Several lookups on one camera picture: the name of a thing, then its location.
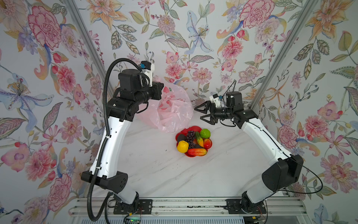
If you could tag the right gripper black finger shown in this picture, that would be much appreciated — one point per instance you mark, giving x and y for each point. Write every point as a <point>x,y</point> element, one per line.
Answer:
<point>209,118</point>
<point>203,108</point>

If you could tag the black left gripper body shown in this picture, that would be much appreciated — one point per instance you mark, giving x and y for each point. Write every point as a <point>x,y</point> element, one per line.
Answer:
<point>155,94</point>

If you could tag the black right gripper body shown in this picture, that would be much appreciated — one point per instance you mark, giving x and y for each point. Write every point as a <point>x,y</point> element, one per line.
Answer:
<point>221,114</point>

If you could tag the green toy melon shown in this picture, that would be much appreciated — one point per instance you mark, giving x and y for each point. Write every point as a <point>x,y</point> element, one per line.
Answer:
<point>205,134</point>

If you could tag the pink plastic bag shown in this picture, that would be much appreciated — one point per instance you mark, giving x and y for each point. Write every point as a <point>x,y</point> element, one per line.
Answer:
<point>170,114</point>

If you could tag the yellow toy pepper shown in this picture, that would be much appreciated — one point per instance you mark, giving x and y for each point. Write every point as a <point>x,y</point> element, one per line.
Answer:
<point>183,146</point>

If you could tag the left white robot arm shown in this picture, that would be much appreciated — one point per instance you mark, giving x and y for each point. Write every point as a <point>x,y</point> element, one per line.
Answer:
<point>136,88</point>

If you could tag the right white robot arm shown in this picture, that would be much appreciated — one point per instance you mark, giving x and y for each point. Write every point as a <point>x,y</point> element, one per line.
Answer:
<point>284,168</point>

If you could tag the red flower-shaped plastic plate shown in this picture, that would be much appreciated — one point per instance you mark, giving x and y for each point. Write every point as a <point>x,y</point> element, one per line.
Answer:
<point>185,131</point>

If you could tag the green orange toy papaya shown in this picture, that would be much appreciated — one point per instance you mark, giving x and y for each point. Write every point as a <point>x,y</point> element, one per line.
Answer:
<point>199,139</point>

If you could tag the red yellow toy peach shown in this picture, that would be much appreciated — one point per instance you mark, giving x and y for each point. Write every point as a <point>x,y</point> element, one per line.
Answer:
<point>207,144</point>

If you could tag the dark purple toy grapes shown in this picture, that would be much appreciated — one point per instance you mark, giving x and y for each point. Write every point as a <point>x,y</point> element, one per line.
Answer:
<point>190,138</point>

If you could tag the red orange toy mango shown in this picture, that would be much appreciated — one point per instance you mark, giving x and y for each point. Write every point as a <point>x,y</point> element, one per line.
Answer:
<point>193,152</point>

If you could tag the dark toy avocado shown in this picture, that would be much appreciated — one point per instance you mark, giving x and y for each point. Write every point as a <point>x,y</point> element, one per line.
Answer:
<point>181,137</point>

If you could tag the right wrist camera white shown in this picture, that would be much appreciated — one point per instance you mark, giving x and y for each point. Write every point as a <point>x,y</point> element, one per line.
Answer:
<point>216,100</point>

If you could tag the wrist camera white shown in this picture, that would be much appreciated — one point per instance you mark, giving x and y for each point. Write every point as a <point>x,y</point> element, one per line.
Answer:
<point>216,100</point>
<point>148,68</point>

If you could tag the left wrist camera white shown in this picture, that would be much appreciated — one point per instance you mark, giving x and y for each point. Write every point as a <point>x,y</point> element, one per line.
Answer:
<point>148,68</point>

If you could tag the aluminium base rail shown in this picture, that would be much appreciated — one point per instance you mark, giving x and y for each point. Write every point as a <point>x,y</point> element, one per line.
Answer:
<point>218,206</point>

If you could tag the aluminium corner post left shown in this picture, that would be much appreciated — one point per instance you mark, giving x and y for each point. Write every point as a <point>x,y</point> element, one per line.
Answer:
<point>86,83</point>

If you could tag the aluminium corner post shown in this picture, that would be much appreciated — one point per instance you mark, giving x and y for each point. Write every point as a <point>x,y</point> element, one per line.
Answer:
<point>86,83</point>
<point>296,29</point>

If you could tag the aluminium corner post right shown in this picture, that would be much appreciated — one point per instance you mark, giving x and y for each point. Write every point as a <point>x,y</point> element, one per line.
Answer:
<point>296,29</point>

